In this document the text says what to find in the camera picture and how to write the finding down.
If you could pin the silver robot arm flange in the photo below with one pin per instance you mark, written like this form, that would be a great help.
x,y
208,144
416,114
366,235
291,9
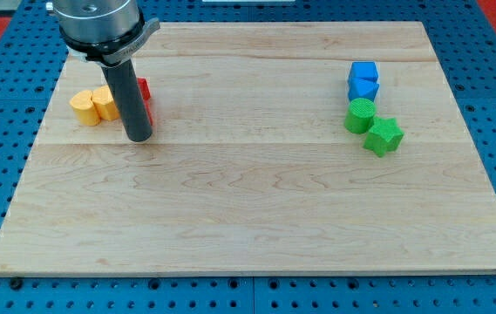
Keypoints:
x,y
106,32

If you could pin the wooden board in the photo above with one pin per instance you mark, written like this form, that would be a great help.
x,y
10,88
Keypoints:
x,y
250,170

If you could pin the red block lower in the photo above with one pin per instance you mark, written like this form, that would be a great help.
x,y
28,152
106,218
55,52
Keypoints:
x,y
148,111

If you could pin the red block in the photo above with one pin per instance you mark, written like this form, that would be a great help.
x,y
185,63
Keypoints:
x,y
148,111
144,88

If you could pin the green cylinder block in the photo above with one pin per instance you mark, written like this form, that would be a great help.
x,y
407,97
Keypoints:
x,y
361,112

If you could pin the red block upper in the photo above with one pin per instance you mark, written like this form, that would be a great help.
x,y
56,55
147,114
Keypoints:
x,y
144,88

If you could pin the blue triangle block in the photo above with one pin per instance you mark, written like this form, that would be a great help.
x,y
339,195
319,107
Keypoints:
x,y
362,88

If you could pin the green star block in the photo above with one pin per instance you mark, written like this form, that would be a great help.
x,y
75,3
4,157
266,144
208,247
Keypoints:
x,y
383,136

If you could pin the blue cube block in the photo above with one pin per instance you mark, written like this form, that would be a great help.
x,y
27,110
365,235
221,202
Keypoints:
x,y
366,70

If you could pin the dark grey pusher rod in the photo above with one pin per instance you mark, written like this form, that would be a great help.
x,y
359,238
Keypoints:
x,y
124,87

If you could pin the yellow hexagon block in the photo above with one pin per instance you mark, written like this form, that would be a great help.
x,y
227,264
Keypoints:
x,y
104,103

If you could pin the yellow heart block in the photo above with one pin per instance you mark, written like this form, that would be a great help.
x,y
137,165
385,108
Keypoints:
x,y
84,109

